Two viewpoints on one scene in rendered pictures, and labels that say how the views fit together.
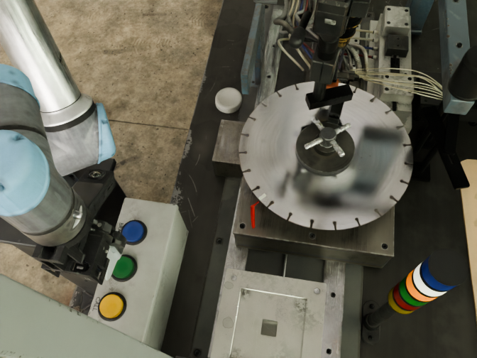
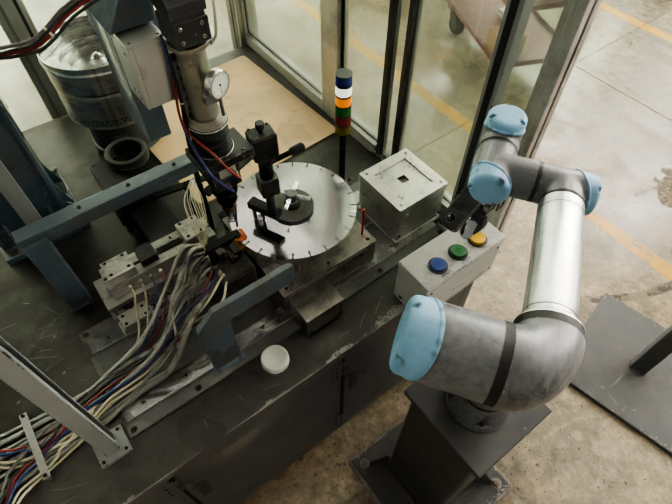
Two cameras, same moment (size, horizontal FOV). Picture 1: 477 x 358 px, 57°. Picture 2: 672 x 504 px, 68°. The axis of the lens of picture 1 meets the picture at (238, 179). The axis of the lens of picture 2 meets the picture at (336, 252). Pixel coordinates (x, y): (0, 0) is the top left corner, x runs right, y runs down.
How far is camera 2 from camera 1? 1.15 m
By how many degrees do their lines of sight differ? 60
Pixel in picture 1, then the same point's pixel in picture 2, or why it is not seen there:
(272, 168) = (332, 219)
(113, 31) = not seen: outside the picture
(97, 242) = not seen: hidden behind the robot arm
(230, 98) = (273, 355)
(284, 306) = (387, 180)
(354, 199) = (310, 176)
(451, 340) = (315, 156)
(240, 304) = (408, 195)
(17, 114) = (486, 145)
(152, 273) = (442, 238)
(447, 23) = (156, 178)
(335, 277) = not seen: hidden behind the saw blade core
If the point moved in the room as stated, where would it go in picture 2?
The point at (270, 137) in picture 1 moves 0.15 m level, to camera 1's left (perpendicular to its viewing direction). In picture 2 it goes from (313, 235) to (362, 265)
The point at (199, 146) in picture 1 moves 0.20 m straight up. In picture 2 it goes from (333, 343) to (333, 303)
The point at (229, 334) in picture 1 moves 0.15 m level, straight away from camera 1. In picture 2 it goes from (424, 188) to (414, 228)
